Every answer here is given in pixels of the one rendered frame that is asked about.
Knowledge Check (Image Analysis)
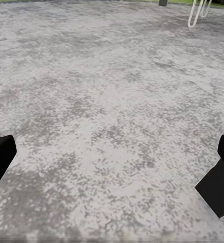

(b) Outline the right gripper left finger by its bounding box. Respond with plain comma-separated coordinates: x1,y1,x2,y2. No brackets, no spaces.
0,135,17,180

